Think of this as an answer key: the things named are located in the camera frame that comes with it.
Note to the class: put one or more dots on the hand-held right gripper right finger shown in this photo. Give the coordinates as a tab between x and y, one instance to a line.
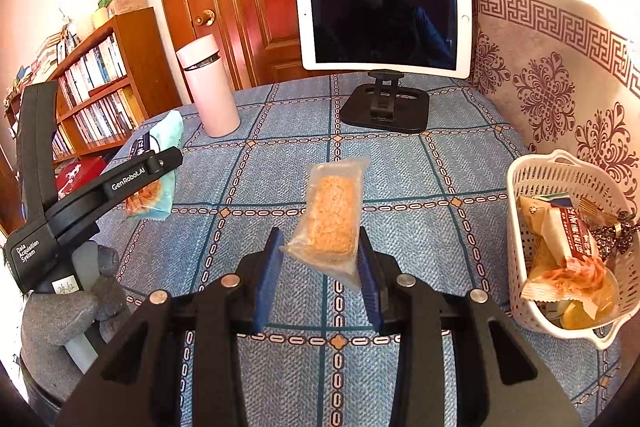
370	279

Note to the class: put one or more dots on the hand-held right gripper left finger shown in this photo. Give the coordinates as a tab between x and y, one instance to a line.
267	277

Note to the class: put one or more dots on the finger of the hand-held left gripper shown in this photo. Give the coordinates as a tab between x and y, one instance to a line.
167	159

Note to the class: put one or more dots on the navy label mint snack packet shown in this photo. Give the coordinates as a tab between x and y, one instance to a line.
167	132

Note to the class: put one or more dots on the clear rice cracker packet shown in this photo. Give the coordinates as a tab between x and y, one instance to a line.
330	217

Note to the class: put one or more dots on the white plastic basket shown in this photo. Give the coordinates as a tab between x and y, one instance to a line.
522	257

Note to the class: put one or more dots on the beige printed snack packet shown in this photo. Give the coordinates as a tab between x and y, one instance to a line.
532	217

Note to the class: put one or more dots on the orange white snack packet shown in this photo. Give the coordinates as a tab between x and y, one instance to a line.
565	277

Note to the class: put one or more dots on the orange jelly cup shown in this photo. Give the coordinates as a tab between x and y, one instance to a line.
602	302

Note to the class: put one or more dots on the dark patterned snack packet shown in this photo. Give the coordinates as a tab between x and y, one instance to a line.
620	232

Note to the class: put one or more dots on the person's left hand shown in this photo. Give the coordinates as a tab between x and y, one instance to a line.
55	317

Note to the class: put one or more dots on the red box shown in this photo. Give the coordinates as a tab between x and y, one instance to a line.
75	174

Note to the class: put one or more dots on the pink thermos bottle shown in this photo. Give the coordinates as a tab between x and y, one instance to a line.
207	92

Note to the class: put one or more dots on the wooden bookshelf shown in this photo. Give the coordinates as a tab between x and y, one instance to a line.
145	57

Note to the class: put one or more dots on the rows of books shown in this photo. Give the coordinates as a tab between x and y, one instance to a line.
95	67

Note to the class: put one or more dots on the blue patterned tablecloth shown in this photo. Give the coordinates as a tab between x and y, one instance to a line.
450	157

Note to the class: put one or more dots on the black tablet stand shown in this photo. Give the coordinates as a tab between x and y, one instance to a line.
385	112

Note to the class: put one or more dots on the white tablet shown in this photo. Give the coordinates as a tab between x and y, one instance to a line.
380	17

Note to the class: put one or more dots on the patterned beige curtain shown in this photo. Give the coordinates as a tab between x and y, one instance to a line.
550	57

